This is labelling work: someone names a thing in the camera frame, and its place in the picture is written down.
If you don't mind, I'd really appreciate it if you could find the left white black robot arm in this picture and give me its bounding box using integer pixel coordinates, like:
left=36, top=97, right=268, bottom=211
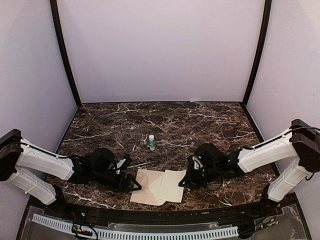
left=0, top=129, right=142, bottom=218

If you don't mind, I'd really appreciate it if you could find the right black frame post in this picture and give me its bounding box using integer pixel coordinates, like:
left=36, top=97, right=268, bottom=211
left=241, top=0, right=272, bottom=109

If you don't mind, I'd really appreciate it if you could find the white green glue stick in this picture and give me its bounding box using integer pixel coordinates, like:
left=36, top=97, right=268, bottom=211
left=148, top=134, right=156, bottom=151

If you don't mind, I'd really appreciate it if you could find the left black frame post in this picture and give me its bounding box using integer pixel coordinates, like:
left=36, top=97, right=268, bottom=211
left=49, top=0, right=82, bottom=108

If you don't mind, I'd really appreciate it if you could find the black frame post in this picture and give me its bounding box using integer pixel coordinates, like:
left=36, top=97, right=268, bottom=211
left=241, top=0, right=272, bottom=109
left=49, top=0, right=82, bottom=108

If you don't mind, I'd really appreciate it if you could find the cream letter paper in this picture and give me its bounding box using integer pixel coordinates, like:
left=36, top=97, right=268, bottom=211
left=157, top=170, right=186, bottom=203

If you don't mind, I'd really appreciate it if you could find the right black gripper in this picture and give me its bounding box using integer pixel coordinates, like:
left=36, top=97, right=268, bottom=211
left=178, top=163, right=221, bottom=189

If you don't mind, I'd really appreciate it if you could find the small circuit board with wires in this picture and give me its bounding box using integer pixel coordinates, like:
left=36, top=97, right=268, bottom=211
left=71, top=224, right=93, bottom=237

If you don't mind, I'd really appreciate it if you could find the beige paper envelope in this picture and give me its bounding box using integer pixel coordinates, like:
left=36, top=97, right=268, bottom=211
left=130, top=169, right=166, bottom=206

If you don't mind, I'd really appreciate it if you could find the white slotted cable duct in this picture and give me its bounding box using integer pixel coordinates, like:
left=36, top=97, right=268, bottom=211
left=32, top=214, right=239, bottom=240

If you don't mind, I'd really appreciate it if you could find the black curved front rail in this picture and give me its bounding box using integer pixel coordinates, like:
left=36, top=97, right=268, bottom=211
left=30, top=189, right=297, bottom=226

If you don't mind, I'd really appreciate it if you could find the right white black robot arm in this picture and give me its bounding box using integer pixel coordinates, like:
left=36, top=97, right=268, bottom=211
left=178, top=119, right=320, bottom=217

